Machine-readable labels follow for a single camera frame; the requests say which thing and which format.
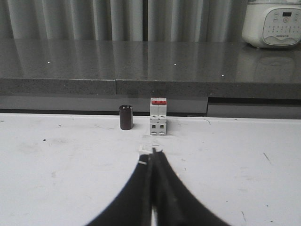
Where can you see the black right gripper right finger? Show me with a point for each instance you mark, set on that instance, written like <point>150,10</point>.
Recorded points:
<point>175,204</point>

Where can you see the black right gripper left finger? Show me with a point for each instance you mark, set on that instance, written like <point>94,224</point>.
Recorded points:
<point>132,206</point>

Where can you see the dark brown cylindrical capacitor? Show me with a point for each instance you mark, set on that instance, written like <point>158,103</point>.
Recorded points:
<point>126,117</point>

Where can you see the grey stone counter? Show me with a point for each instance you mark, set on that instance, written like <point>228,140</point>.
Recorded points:
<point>188,69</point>

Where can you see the grey pleated curtain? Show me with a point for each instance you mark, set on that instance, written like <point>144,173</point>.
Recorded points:
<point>128,20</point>

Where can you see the white circuit breaker red switch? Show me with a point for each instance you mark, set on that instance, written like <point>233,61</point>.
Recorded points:
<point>158,121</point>

